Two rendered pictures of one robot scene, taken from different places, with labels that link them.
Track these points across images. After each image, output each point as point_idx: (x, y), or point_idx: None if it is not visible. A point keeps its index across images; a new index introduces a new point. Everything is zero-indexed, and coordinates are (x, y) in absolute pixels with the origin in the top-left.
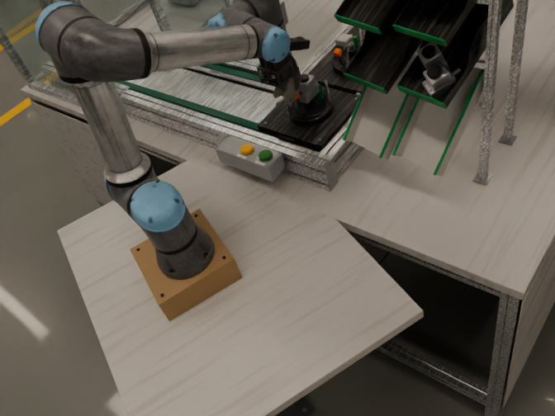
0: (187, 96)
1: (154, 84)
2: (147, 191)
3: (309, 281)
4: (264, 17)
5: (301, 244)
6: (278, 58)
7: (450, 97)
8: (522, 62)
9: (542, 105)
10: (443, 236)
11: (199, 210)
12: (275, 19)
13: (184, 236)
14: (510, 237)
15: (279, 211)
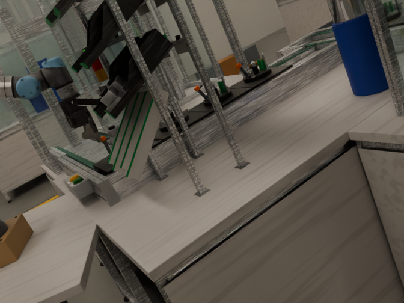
0: (91, 157)
1: (85, 153)
2: None
3: (44, 262)
4: (50, 79)
5: (64, 240)
6: (27, 95)
7: (116, 110)
8: (300, 115)
9: (287, 140)
10: (140, 232)
11: (20, 214)
12: (60, 80)
13: None
14: (180, 231)
15: (74, 220)
